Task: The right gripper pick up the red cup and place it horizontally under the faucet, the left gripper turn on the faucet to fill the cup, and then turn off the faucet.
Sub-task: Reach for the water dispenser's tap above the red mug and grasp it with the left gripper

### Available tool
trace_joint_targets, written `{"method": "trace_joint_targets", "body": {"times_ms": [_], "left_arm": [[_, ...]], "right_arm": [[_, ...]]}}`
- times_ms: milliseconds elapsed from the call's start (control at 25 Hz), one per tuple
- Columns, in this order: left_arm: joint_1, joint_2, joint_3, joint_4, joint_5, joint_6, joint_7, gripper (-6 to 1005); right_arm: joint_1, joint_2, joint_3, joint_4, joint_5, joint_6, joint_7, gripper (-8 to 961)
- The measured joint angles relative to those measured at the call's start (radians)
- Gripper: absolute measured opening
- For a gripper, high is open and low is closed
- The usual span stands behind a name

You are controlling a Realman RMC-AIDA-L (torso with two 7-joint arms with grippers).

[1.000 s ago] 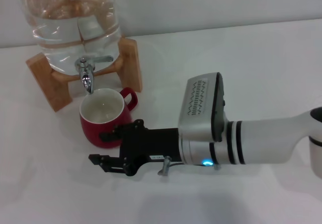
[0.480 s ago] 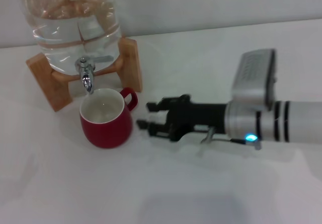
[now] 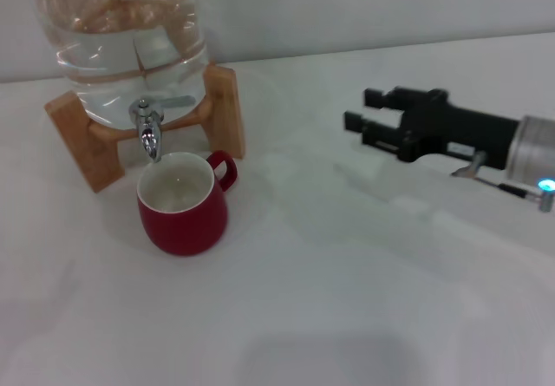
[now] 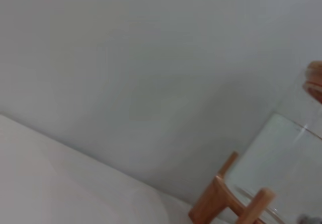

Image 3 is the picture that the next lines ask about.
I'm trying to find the red ceramic cup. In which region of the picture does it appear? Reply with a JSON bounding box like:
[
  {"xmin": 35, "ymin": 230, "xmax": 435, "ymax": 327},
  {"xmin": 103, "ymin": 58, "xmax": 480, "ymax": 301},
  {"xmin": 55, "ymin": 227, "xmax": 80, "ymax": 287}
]
[{"xmin": 136, "ymin": 150, "xmax": 238, "ymax": 257}]

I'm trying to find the chrome faucet tap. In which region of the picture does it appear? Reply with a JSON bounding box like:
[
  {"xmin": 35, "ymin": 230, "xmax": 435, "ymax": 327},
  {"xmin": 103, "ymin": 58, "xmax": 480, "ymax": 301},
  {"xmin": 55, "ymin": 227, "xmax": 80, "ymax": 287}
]
[{"xmin": 127, "ymin": 95, "xmax": 196, "ymax": 164}]

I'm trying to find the clear glass water dispenser jar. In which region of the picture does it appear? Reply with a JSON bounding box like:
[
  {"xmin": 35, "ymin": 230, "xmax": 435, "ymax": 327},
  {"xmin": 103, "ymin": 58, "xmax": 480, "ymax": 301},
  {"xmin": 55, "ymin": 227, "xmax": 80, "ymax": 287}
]
[{"xmin": 34, "ymin": 0, "xmax": 210, "ymax": 132}]

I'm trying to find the right gripper cable with connector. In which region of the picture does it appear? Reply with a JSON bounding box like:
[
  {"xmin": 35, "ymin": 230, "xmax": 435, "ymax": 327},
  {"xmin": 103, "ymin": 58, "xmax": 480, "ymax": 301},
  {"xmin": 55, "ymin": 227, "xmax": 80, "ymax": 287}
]
[{"xmin": 450, "ymin": 151, "xmax": 555, "ymax": 213}]

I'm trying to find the wooden dispenser stand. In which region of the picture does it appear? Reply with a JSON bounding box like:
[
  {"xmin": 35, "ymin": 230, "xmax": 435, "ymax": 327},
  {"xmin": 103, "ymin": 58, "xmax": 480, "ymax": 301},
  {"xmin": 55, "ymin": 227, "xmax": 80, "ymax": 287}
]
[{"xmin": 43, "ymin": 62, "xmax": 246, "ymax": 194}]

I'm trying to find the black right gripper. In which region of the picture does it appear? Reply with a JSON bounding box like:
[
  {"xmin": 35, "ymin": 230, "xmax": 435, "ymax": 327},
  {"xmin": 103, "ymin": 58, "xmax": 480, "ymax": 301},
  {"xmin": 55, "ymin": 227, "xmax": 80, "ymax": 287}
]
[{"xmin": 343, "ymin": 85, "xmax": 521, "ymax": 172}]

